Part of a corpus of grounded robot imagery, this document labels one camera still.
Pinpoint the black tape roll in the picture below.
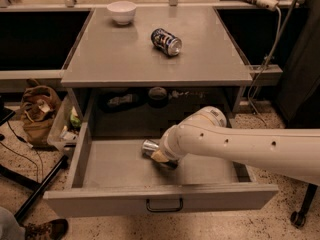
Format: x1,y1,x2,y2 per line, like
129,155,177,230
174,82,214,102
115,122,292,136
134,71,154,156
148,87,168,108

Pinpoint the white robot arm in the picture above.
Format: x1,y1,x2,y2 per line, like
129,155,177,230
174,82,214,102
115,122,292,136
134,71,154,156
151,106,320,185

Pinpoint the black office chair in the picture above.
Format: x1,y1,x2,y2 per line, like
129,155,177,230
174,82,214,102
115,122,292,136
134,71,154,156
290,184,318,228

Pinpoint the white hanging cable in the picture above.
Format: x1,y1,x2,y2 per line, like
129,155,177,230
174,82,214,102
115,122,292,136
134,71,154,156
246,5,284,125

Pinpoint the brown camouflage shoe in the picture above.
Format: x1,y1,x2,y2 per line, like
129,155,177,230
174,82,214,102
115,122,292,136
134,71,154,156
25,219,69,240

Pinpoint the clear plastic bin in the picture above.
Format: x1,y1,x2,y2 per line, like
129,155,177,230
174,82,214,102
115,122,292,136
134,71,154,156
47,96,79,151

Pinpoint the black drawer handle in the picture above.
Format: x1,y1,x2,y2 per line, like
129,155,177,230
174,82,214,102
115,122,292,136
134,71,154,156
146,198,184,213

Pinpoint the black floor cable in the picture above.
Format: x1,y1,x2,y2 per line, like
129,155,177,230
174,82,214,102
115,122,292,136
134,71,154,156
0,120,45,182

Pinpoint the white ceramic bowl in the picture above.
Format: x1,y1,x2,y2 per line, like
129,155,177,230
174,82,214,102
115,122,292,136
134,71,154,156
107,1,137,25

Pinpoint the grey open top drawer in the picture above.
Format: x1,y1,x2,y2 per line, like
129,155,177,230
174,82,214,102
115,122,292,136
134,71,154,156
44,119,278,217

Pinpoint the grey cabinet table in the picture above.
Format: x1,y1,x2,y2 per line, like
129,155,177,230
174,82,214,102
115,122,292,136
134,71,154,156
60,5,254,118

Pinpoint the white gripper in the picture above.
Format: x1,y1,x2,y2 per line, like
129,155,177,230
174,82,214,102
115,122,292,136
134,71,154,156
151,125,187,163

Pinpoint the blue pepsi can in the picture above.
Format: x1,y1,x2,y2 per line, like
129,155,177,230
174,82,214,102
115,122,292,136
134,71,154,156
151,28,182,57

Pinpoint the silver redbull can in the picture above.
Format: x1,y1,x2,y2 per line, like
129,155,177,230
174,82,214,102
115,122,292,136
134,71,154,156
141,140,178,169

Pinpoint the black tripod leg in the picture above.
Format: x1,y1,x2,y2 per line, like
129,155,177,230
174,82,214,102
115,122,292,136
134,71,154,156
0,155,68,223

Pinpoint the brown cloth bag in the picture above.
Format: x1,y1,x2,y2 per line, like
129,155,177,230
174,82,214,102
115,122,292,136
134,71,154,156
20,79,61,148

